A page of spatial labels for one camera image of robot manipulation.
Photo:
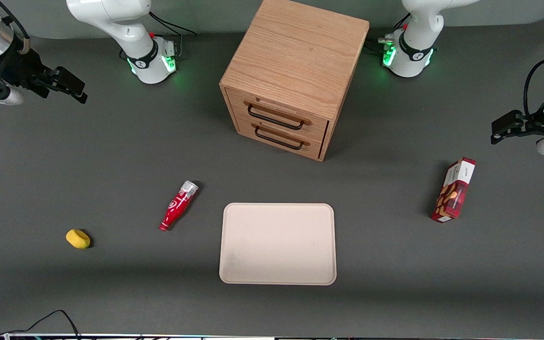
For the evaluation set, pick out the beige plastic tray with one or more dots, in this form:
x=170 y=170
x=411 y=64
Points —
x=276 y=245

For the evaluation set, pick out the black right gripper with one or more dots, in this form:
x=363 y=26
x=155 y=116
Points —
x=21 y=69

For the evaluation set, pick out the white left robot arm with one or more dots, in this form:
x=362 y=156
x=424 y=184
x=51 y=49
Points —
x=416 y=42

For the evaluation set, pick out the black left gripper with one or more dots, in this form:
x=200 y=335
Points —
x=530 y=125

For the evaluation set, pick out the wooden drawer cabinet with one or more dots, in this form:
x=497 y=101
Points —
x=295 y=56

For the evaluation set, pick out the red snack box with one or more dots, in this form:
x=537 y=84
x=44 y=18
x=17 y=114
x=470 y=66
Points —
x=454 y=193

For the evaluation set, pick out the yellow sponge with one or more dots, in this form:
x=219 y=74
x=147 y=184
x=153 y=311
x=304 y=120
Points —
x=77 y=239

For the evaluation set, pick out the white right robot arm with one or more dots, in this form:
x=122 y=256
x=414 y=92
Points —
x=130 y=33

